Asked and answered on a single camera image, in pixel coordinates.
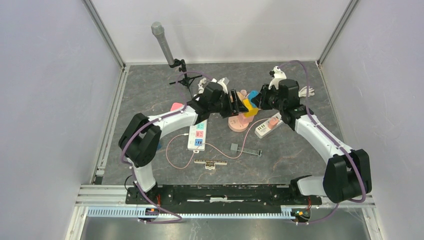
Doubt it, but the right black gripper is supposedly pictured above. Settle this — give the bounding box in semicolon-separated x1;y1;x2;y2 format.
251;84;285;112

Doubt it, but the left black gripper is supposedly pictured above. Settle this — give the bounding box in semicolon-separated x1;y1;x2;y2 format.
209;89;248;119

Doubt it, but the pink round socket tower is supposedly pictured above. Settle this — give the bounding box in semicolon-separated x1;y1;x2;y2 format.
227;89;256;133

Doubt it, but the yellow cube adapter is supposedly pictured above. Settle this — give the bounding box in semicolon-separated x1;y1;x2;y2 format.
242;98;259;118

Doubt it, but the pink plug adapter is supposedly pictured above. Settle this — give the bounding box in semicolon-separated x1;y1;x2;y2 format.
170;102;184;112

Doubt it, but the long white power strip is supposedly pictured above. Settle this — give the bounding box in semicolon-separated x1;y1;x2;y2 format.
187;120;208;152

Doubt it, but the light blue cube adapter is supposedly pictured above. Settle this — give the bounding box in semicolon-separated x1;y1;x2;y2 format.
247;90;261;109

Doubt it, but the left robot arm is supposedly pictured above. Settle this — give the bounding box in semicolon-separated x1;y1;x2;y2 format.
118;82;248;204

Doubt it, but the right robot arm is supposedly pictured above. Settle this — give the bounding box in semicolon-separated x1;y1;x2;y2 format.
252;79;372;204

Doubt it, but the pink plug on small strip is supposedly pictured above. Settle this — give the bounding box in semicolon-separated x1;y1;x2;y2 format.
267;117;279;130

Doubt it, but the small white USB power strip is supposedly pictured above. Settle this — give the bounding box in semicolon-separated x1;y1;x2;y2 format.
254;112;283;139

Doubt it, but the black microphone tripod stand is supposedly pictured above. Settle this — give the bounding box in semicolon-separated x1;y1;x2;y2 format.
169;58;203;95

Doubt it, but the grey clamp tool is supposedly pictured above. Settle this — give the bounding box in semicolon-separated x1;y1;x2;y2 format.
230;143;262;157

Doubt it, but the grey microphone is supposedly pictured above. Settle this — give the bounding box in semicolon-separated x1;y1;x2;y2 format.
151;21;175;67

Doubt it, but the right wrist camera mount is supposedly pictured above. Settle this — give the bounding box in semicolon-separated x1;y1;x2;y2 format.
268;66;287;90

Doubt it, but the pink USB cable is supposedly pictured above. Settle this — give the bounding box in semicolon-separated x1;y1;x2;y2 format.
165;117;276;170

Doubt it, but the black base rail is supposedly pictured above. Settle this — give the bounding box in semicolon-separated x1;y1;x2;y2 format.
146;184;322;215

